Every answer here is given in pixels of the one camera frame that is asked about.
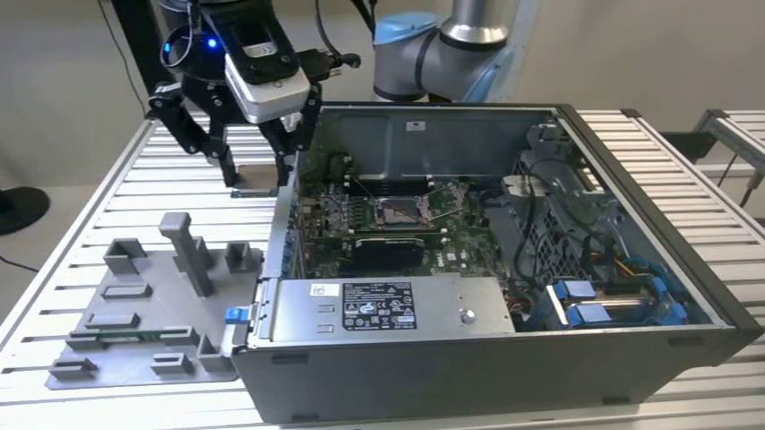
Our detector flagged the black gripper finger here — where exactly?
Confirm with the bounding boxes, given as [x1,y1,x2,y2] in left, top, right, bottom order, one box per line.
[147,82,240,187]
[257,86,326,186]

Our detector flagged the silver CPU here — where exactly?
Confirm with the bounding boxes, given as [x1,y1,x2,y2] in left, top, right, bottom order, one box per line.
[231,164,282,199]

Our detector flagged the CPU socket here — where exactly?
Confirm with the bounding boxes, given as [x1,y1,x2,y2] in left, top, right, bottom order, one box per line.
[373,195,435,226]

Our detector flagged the thin metal locking lever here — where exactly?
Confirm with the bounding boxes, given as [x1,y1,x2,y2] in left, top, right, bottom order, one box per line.
[349,173,379,202]

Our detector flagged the black RAM slots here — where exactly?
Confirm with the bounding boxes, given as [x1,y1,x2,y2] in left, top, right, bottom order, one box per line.
[345,176,437,197]

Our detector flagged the metal socket cover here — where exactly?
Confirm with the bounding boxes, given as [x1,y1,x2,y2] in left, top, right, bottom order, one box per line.
[425,184,471,220]

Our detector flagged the black graphics card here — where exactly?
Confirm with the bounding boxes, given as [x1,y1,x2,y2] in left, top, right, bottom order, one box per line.
[350,236,429,266]

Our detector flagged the round black stand base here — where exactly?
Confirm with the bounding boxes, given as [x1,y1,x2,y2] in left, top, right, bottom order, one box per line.
[0,186,51,237]

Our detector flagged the green motherboard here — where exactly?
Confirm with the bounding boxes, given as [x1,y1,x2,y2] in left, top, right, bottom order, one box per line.
[286,176,510,280]

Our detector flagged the gray parts rack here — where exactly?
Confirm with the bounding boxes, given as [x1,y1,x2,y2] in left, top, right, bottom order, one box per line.
[46,212,266,391]

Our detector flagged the silver power supply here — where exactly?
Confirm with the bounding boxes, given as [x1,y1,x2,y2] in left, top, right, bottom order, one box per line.
[271,276,517,342]

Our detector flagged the black power supply label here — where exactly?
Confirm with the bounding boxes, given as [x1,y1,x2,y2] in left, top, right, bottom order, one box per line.
[339,281,417,331]

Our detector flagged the gray drive cage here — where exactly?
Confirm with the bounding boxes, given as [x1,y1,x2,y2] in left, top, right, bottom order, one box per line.
[495,150,626,288]

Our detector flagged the green RAM stick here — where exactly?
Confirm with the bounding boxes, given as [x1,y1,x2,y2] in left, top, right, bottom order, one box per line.
[71,330,194,343]

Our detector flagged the blue disk carrier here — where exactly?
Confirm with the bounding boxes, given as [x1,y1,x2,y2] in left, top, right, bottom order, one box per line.
[548,276,666,300]
[561,300,690,331]

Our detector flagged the open black PC case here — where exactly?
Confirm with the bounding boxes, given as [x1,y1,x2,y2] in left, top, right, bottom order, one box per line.
[230,100,765,425]

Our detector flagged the black camera cable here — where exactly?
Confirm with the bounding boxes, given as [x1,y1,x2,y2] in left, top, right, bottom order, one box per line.
[295,0,365,84]

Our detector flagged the black floor cable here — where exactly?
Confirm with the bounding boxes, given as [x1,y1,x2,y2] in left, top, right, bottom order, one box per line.
[0,254,40,273]

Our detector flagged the black wire bundle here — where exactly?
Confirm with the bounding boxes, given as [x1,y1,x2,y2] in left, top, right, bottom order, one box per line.
[510,156,602,290]

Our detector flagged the aluminium side table frame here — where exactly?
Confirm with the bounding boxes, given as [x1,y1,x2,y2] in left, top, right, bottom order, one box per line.
[692,108,765,180]

